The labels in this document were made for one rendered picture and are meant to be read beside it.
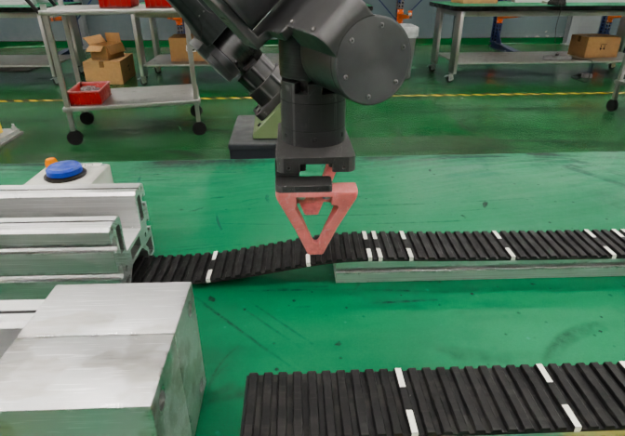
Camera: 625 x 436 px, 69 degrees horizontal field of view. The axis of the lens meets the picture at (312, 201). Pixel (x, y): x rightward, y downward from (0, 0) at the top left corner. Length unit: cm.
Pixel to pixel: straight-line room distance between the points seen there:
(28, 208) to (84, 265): 11
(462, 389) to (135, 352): 21
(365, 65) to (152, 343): 21
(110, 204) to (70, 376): 25
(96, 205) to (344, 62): 31
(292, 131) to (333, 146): 4
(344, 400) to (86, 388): 15
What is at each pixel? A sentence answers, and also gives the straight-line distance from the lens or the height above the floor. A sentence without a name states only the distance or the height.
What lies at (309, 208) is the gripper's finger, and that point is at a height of 84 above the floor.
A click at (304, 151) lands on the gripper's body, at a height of 93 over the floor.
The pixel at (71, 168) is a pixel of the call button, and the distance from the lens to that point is 61.
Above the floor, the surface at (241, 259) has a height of 80.
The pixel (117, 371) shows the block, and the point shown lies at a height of 87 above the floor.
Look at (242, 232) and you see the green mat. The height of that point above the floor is 78.
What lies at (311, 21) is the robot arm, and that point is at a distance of 31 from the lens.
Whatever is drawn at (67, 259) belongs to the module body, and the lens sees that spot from 46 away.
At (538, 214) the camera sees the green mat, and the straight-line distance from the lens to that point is 66.
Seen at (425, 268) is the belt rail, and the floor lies 79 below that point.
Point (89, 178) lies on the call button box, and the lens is 61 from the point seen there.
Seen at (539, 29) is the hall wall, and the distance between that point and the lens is 903.
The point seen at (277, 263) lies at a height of 80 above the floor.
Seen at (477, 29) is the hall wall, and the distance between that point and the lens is 858.
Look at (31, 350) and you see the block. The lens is 31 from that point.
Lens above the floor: 106
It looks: 27 degrees down
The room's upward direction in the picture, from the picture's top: straight up
